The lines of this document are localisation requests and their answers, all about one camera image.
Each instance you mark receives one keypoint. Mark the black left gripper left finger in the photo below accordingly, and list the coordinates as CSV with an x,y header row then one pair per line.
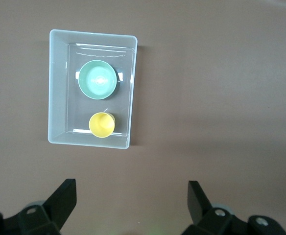
x,y
54,210

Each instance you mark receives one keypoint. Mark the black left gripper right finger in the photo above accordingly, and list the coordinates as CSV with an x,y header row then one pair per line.
x,y
206,215

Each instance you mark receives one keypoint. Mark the yellow cup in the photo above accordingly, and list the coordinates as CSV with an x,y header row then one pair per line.
x,y
101,126

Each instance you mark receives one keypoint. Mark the green bowl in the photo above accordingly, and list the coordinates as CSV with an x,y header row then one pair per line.
x,y
97,80

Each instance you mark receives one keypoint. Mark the translucent plastic bin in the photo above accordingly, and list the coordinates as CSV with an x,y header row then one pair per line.
x,y
57,98

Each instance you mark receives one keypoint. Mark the brown table cover mat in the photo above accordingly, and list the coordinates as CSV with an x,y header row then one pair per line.
x,y
206,98

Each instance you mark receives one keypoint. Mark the white paper label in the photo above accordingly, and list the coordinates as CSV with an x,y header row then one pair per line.
x,y
120,77

